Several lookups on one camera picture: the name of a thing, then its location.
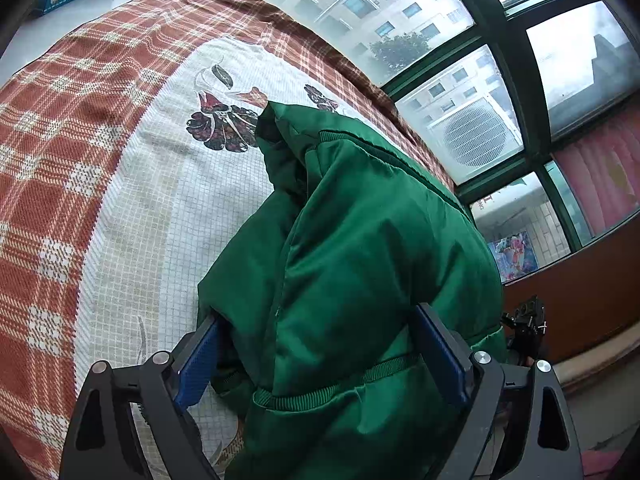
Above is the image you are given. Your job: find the green window frame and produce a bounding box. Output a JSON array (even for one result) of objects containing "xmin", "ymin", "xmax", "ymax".
[{"xmin": 122, "ymin": 0, "xmax": 640, "ymax": 256}]

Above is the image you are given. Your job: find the red plaid floral blanket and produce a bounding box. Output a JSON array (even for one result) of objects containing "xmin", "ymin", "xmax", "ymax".
[{"xmin": 0, "ymin": 0, "xmax": 458, "ymax": 480}]

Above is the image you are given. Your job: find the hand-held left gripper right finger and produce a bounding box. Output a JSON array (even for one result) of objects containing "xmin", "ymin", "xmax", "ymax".
[{"xmin": 412, "ymin": 302, "xmax": 583, "ymax": 480}]

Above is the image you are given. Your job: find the green padded jacket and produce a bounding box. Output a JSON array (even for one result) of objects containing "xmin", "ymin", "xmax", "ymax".
[{"xmin": 196, "ymin": 101, "xmax": 508, "ymax": 480}]

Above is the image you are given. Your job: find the pink curtain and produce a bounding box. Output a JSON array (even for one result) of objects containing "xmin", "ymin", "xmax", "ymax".
[{"xmin": 552, "ymin": 110, "xmax": 640, "ymax": 242}]

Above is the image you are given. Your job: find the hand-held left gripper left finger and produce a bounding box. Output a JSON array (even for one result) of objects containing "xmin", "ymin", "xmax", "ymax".
[{"xmin": 59, "ymin": 316, "xmax": 223, "ymax": 480}]

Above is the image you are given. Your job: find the white outdoor air conditioner unit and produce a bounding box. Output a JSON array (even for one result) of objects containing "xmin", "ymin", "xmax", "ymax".
[{"xmin": 430, "ymin": 95, "xmax": 522, "ymax": 171}]

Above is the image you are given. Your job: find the colourful poster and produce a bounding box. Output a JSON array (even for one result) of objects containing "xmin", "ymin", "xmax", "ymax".
[{"xmin": 487, "ymin": 231, "xmax": 540, "ymax": 282}]

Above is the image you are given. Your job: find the brown wooden board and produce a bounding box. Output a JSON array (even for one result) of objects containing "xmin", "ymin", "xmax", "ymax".
[{"xmin": 500, "ymin": 240, "xmax": 640, "ymax": 367}]

